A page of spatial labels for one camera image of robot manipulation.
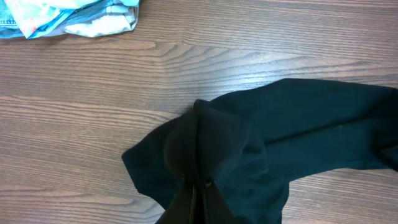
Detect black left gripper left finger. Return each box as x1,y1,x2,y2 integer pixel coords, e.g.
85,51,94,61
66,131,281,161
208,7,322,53
156,183,197,224

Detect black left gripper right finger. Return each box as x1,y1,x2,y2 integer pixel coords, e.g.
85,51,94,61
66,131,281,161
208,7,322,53
202,179,239,224

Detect black t-shirt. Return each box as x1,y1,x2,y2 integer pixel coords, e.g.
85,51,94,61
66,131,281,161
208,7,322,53
122,78,397,223

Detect pale pink folded garment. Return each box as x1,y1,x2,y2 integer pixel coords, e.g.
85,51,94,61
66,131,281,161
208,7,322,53
64,7,139,37

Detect light blue printed t-shirt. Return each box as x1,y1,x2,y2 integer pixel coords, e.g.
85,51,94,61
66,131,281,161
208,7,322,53
2,0,141,39

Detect grey-blue folded garment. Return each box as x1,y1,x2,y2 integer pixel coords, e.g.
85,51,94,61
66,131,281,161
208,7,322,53
0,0,131,39

